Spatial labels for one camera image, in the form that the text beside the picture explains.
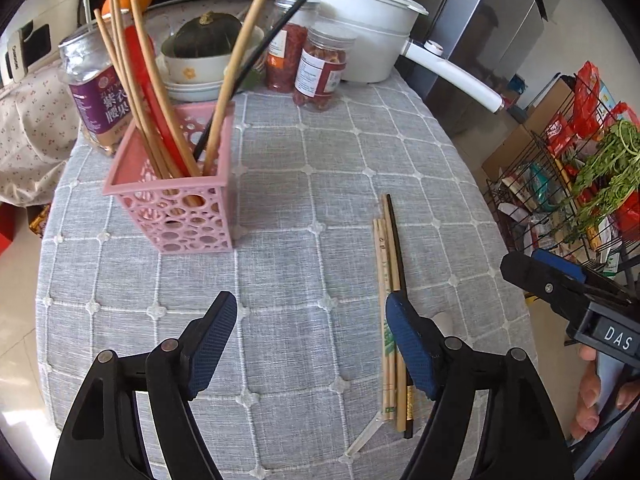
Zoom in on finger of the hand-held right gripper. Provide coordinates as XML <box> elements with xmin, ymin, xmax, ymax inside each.
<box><xmin>500</xmin><ymin>251</ymin><xmax>601</xmax><ymax>322</ymax></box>
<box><xmin>531</xmin><ymin>248</ymin><xmax>640</xmax><ymax>306</ymax></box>

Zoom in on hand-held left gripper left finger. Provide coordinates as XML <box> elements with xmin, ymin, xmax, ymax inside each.
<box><xmin>50</xmin><ymin>290</ymin><xmax>239</xmax><ymax>480</ymax></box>

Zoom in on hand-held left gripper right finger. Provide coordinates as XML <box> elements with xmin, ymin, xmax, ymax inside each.
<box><xmin>384</xmin><ymin>290</ymin><xmax>574</xmax><ymax>480</ymax></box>

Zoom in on printed bamboo chopstick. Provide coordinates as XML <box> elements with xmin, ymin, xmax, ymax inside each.
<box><xmin>378</xmin><ymin>217</ymin><xmax>397</xmax><ymax>420</ymax></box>
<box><xmin>373</xmin><ymin>218</ymin><xmax>392</xmax><ymax>420</ymax></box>

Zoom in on plain wooden chopstick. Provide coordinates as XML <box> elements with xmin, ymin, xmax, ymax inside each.
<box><xmin>381</xmin><ymin>194</ymin><xmax>406</xmax><ymax>432</ymax></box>

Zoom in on pink perforated plastic basket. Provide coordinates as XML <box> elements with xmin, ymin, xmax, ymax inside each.
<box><xmin>102</xmin><ymin>101</ymin><xmax>236</xmax><ymax>255</ymax></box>

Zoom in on red plastic spoon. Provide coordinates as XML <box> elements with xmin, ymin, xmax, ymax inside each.
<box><xmin>123</xmin><ymin>22</ymin><xmax>189</xmax><ymax>179</ymax></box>

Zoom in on long bamboo chopstick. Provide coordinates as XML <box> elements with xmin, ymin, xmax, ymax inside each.
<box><xmin>110</xmin><ymin>0</ymin><xmax>177</xmax><ymax>179</ymax></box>
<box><xmin>202</xmin><ymin>0</ymin><xmax>287</xmax><ymax>177</ymax></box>
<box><xmin>93</xmin><ymin>8</ymin><xmax>169</xmax><ymax>179</ymax></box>
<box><xmin>128</xmin><ymin>0</ymin><xmax>202</xmax><ymax>178</ymax></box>

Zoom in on person's right hand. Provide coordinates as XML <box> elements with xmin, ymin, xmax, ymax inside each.
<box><xmin>569</xmin><ymin>344</ymin><xmax>640</xmax><ymax>442</ymax></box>

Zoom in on bunch of green vegetables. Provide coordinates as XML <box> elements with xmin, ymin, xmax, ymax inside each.
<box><xmin>564</xmin><ymin>120</ymin><xmax>640</xmax><ymax>243</ymax></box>

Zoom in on grey checked tablecloth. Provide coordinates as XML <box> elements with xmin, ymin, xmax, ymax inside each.
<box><xmin>34</xmin><ymin>66</ymin><xmax>540</xmax><ymax>480</ymax></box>

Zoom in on red snack packet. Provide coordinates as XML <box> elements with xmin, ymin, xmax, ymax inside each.
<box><xmin>572</xmin><ymin>60</ymin><xmax>602</xmax><ymax>137</ymax></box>

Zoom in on yellow printed box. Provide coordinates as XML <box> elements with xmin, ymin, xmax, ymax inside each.
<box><xmin>29</xmin><ymin>204</ymin><xmax>52</xmax><ymax>237</ymax></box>

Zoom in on red cardboard box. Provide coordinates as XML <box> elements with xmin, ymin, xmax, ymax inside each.
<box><xmin>0</xmin><ymin>204</ymin><xmax>17</xmax><ymax>257</ymax></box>

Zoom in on grey refrigerator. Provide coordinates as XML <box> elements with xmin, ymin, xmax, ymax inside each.
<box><xmin>414</xmin><ymin>0</ymin><xmax>557</xmax><ymax>137</ymax></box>

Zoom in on clear jar purple label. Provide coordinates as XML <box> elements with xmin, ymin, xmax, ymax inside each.
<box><xmin>58</xmin><ymin>22</ymin><xmax>134</xmax><ymax>157</ymax></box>

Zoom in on white flower print bowl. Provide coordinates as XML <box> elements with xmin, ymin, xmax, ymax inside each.
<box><xmin>160</xmin><ymin>25</ymin><xmax>266</xmax><ymax>84</ymax></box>

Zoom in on floral cover cloth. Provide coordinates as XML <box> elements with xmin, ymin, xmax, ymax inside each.
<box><xmin>0</xmin><ymin>0</ymin><xmax>167</xmax><ymax>207</ymax></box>

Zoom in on tall jar red contents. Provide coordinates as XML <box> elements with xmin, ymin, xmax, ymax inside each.
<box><xmin>264</xmin><ymin>0</ymin><xmax>321</xmax><ymax>94</ymax></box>

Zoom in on short jar red contents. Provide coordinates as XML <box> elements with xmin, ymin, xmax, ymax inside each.
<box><xmin>291</xmin><ymin>26</ymin><xmax>357</xmax><ymax>113</ymax></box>

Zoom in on white electric pot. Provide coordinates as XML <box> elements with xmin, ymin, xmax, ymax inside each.
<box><xmin>287</xmin><ymin>0</ymin><xmax>505</xmax><ymax>114</ymax></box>

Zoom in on green pumpkin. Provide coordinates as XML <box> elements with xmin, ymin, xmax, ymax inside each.
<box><xmin>160</xmin><ymin>11</ymin><xmax>245</xmax><ymax>59</ymax></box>

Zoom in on white air fryer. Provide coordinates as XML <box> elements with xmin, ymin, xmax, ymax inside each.
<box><xmin>0</xmin><ymin>19</ymin><xmax>52</xmax><ymax>88</ymax></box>

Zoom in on black wire rack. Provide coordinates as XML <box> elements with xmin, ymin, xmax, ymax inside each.
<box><xmin>482</xmin><ymin>74</ymin><xmax>640</xmax><ymax>283</ymax></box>

